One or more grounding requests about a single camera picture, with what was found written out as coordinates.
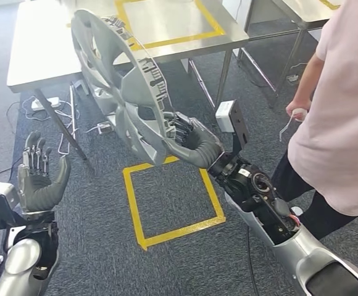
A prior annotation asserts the large steel table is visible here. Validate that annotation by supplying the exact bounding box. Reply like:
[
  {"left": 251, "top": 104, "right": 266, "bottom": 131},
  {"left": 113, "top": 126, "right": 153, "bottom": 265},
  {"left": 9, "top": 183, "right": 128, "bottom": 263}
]
[{"left": 7, "top": 0, "right": 250, "bottom": 161}]

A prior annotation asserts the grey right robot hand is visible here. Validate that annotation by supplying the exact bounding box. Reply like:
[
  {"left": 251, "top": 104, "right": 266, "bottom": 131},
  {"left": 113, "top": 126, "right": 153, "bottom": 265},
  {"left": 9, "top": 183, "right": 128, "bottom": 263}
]
[{"left": 163, "top": 111, "right": 225, "bottom": 170}]

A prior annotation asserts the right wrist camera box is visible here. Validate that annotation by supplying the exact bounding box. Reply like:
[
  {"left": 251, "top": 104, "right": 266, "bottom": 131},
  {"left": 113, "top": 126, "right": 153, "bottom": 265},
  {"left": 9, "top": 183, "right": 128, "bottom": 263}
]
[{"left": 215, "top": 99, "right": 250, "bottom": 164}]

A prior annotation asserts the yellow floor tape square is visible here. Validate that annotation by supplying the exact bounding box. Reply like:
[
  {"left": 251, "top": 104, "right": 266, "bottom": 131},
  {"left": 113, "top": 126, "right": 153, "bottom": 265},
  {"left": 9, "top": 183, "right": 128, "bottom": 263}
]
[{"left": 122, "top": 155, "right": 227, "bottom": 251}]

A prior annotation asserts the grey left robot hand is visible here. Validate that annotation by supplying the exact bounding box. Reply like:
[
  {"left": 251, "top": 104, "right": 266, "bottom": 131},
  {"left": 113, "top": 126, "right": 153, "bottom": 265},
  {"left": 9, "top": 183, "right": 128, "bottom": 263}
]
[{"left": 17, "top": 130, "right": 72, "bottom": 213}]

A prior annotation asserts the person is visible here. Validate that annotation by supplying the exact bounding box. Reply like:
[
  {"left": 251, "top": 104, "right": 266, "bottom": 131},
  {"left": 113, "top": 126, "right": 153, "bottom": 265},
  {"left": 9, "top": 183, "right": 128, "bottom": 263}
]
[{"left": 271, "top": 0, "right": 358, "bottom": 241}]

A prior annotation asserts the yellow tape on table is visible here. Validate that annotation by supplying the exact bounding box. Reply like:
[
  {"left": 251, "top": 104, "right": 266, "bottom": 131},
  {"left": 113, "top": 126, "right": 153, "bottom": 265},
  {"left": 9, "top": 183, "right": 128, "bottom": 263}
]
[{"left": 114, "top": 0, "right": 226, "bottom": 51}]

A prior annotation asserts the small steel table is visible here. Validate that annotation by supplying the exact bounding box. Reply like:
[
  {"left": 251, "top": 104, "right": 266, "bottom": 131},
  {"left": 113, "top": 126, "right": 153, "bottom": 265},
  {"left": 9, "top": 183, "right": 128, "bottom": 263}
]
[{"left": 237, "top": 0, "right": 343, "bottom": 109}]

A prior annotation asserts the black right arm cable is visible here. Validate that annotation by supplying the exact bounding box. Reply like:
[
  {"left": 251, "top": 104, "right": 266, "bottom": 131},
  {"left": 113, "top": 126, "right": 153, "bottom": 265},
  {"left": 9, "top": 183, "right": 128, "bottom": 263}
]
[{"left": 246, "top": 226, "right": 261, "bottom": 296}]

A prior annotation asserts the yellow tape strip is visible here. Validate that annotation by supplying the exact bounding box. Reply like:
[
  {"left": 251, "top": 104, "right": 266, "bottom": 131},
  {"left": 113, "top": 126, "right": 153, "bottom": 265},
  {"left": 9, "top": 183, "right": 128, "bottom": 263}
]
[{"left": 319, "top": 0, "right": 341, "bottom": 11}]

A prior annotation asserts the silver plastic wheel hubcap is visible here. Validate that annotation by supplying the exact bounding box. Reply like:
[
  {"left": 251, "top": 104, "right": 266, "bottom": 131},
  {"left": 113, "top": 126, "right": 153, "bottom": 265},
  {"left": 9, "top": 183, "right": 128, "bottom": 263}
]
[{"left": 71, "top": 9, "right": 172, "bottom": 167}]

